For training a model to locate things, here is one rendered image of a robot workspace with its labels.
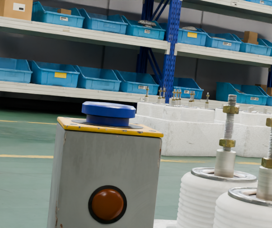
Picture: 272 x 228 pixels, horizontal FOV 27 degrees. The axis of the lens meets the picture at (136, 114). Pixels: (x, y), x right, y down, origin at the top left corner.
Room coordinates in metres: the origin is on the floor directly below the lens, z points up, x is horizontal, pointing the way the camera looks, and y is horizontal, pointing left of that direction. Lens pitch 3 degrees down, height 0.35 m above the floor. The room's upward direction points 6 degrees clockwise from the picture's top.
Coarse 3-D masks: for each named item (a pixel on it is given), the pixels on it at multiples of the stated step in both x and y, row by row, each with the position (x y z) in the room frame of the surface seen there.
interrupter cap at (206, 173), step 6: (192, 168) 0.66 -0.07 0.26; (198, 168) 0.67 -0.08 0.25; (204, 168) 0.67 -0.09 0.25; (210, 168) 0.68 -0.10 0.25; (192, 174) 0.64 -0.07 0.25; (198, 174) 0.63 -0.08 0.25; (204, 174) 0.62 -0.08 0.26; (210, 174) 0.65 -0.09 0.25; (234, 174) 0.66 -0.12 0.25; (240, 174) 0.66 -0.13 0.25; (246, 174) 0.66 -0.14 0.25; (222, 180) 0.61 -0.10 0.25; (228, 180) 0.61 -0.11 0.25; (234, 180) 0.61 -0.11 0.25; (240, 180) 0.61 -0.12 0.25; (246, 180) 0.61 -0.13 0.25; (252, 180) 0.62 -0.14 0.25
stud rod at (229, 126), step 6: (228, 96) 0.64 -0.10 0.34; (234, 96) 0.64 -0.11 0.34; (228, 102) 0.65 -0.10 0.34; (234, 102) 0.64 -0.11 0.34; (228, 114) 0.64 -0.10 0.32; (228, 120) 0.64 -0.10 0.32; (228, 126) 0.64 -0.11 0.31; (228, 132) 0.64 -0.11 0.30; (228, 138) 0.64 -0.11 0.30; (222, 150) 0.65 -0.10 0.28; (228, 150) 0.64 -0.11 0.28
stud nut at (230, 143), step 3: (222, 138) 0.65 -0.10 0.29; (219, 141) 0.64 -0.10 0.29; (222, 141) 0.64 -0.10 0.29; (225, 141) 0.64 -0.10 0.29; (228, 141) 0.64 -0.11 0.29; (231, 141) 0.64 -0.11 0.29; (234, 141) 0.64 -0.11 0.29; (219, 144) 0.64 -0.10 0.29; (222, 144) 0.64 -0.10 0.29; (225, 144) 0.64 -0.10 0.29; (228, 144) 0.64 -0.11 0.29; (231, 144) 0.64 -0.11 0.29; (234, 144) 0.64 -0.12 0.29
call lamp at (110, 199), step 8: (104, 192) 0.38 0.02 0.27; (112, 192) 0.38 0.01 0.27; (96, 200) 0.38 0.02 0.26; (104, 200) 0.38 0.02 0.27; (112, 200) 0.38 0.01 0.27; (120, 200) 0.39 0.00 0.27; (96, 208) 0.38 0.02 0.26; (104, 208) 0.38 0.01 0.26; (112, 208) 0.38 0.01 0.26; (120, 208) 0.39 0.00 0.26; (96, 216) 0.38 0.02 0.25; (104, 216) 0.38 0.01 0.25; (112, 216) 0.38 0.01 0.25
